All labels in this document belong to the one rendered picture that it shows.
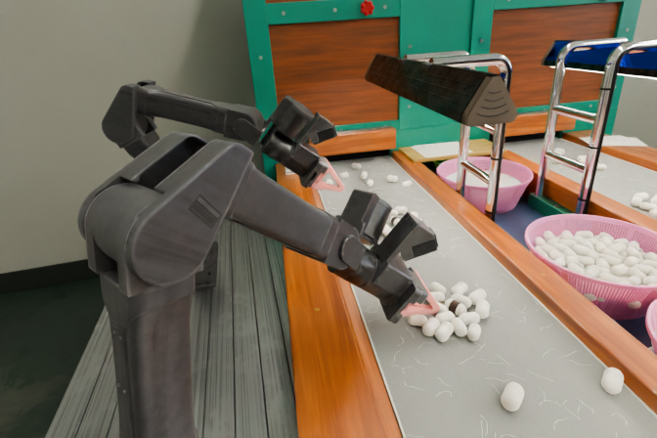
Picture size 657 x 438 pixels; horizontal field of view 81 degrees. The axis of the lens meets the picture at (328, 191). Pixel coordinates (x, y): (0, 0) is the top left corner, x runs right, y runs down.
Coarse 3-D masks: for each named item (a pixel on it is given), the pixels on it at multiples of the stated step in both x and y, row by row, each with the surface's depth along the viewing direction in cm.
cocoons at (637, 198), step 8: (560, 152) 131; (552, 160) 124; (584, 160) 120; (600, 168) 115; (632, 200) 93; (640, 200) 93; (656, 200) 92; (648, 208) 90; (656, 208) 88; (656, 216) 87
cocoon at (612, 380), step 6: (606, 372) 49; (612, 372) 49; (618, 372) 49; (606, 378) 48; (612, 378) 48; (618, 378) 48; (606, 384) 48; (612, 384) 47; (618, 384) 47; (606, 390) 48; (612, 390) 47; (618, 390) 47
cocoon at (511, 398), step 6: (510, 384) 48; (516, 384) 48; (504, 390) 48; (510, 390) 47; (516, 390) 47; (522, 390) 48; (504, 396) 47; (510, 396) 46; (516, 396) 47; (522, 396) 47; (504, 402) 47; (510, 402) 46; (516, 402) 46; (504, 408) 47; (510, 408) 46; (516, 408) 46
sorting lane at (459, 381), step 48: (336, 192) 114; (384, 192) 112; (480, 288) 69; (384, 336) 60; (432, 336) 59; (480, 336) 58; (528, 336) 58; (576, 336) 57; (384, 384) 52; (432, 384) 51; (480, 384) 51; (528, 384) 50; (576, 384) 50; (624, 384) 49; (432, 432) 45; (480, 432) 45; (528, 432) 44; (576, 432) 44; (624, 432) 44
